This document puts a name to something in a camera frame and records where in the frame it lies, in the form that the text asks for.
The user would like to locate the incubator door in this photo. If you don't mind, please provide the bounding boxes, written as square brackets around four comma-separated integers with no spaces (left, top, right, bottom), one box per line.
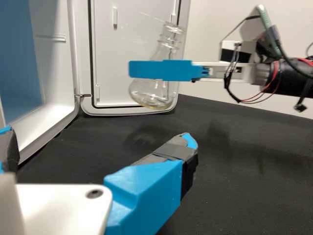
[78,0,192,116]

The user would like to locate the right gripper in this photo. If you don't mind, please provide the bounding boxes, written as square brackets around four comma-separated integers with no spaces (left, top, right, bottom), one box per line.
[192,61,272,87]

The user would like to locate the right wrist camera phone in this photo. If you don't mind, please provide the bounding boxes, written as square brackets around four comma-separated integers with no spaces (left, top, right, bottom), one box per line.
[219,4,285,63]

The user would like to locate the black cable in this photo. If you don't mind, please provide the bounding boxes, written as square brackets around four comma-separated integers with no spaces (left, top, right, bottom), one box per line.
[266,24,295,62]
[293,83,308,113]

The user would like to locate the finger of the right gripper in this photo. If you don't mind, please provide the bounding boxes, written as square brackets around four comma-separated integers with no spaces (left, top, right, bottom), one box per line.
[128,59,211,82]

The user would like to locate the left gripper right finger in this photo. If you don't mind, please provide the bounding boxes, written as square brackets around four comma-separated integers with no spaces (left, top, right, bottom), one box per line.
[103,132,199,235]

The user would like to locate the white incubator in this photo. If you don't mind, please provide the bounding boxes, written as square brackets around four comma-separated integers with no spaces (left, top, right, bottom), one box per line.
[0,0,79,165]

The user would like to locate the clear flask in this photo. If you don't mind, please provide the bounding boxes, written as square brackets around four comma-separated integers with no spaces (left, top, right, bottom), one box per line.
[128,21,185,109]

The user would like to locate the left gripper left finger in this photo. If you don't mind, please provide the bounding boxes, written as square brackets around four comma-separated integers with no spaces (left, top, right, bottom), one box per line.
[0,125,21,175]

